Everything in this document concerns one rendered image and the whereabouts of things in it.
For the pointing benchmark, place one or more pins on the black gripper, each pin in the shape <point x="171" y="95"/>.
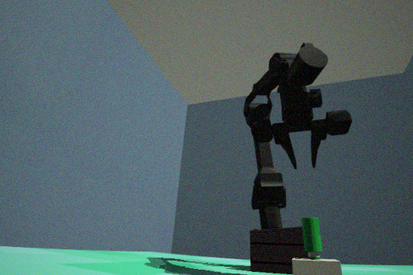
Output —
<point x="335" y="122"/>

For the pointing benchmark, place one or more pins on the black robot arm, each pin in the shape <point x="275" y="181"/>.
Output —
<point x="292" y="72"/>

